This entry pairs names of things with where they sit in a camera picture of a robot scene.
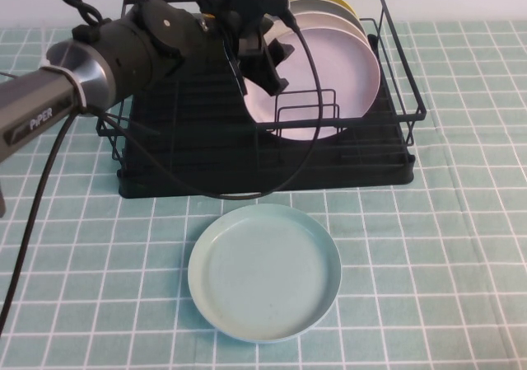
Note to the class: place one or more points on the pale pink plate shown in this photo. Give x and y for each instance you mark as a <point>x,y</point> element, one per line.
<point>329,69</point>

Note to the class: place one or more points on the green checked tablecloth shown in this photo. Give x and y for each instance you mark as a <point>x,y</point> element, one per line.
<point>453,263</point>

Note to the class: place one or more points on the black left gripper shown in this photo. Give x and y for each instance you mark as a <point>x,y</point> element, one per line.
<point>247,36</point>

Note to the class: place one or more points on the black left Piper arm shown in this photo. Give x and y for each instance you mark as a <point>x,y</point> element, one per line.
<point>123,52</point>

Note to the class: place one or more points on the light teal plate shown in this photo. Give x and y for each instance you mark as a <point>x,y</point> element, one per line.
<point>263,271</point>

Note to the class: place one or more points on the beige plate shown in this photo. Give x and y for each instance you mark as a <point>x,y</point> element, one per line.
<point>341,22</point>

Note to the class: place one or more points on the grey plate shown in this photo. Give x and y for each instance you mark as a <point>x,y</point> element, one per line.
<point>329,9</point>

